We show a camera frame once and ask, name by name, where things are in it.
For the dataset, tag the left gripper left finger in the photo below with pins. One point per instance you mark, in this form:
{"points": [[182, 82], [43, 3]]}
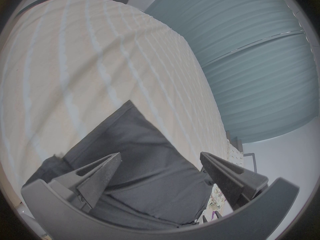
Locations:
{"points": [[97, 181]]}

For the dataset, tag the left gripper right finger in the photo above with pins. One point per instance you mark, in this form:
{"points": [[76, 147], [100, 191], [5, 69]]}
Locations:
{"points": [[225, 181]]}

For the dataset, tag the black T-shirt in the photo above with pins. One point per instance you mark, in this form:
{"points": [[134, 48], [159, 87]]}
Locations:
{"points": [[150, 159]]}

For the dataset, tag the bed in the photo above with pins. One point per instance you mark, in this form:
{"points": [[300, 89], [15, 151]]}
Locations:
{"points": [[75, 59]]}

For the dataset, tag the white printed garment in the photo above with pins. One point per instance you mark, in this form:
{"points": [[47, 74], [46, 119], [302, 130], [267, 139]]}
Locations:
{"points": [[217, 199]]}

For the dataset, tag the purple satin garment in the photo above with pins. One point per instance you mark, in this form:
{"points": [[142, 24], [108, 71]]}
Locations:
{"points": [[214, 214]]}

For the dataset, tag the grey bedside table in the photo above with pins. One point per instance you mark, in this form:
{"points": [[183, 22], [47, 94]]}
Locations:
{"points": [[233, 137]]}

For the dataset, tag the blue-green curtain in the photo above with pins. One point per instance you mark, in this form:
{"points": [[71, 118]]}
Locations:
{"points": [[250, 84]]}

